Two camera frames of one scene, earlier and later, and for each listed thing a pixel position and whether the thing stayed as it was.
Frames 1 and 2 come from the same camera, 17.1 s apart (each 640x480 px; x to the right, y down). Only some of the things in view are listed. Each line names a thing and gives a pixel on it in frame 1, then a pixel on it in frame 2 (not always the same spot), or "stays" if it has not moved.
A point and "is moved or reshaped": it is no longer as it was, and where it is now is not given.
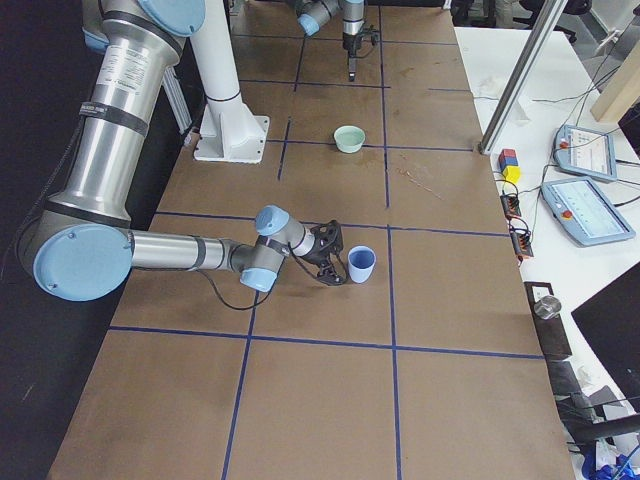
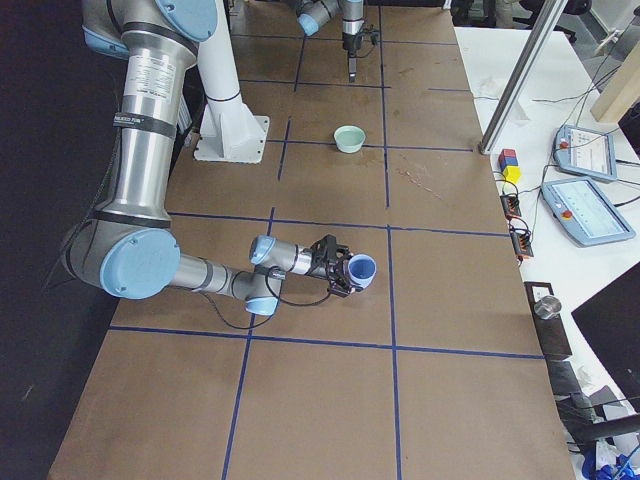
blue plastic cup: x=361 y=261 is moved or reshaped
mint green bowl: x=349 y=138 stays
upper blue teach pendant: x=585 y=152 stays
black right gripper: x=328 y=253 to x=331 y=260
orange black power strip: x=511 y=206 stays
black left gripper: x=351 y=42 stays
